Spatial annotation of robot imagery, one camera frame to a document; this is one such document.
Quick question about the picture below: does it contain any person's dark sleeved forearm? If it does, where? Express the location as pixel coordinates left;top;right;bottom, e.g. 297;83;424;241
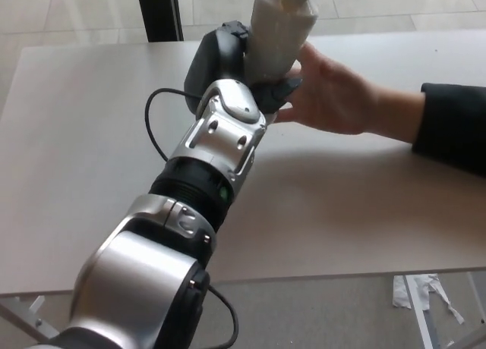
411;82;486;178

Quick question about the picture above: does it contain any torn white paper scrap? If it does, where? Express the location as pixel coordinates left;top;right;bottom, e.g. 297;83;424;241
392;273;465;325

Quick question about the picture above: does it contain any black vertical pillar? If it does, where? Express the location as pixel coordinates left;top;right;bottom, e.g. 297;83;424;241
135;0;185;44

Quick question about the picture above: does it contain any thin black cable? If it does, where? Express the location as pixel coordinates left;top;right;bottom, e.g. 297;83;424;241
145;87;199;162
207;284;240;349

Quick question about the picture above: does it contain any white metal bracket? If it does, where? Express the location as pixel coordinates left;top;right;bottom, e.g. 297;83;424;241
16;295;46;319

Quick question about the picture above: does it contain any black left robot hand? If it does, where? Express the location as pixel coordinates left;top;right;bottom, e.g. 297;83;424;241
183;20;305;114

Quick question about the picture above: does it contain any grey metal bar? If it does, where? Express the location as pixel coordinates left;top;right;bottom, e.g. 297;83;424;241
0;302;62;344

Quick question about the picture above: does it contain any white table leg frame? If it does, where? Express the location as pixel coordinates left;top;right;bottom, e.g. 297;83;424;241
402;275;437;349

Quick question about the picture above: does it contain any white plastic bottle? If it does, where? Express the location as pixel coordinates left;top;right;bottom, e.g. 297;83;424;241
242;0;319;126

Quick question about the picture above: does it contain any person's bare hand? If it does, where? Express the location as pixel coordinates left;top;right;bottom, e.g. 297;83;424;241
275;43;427;143

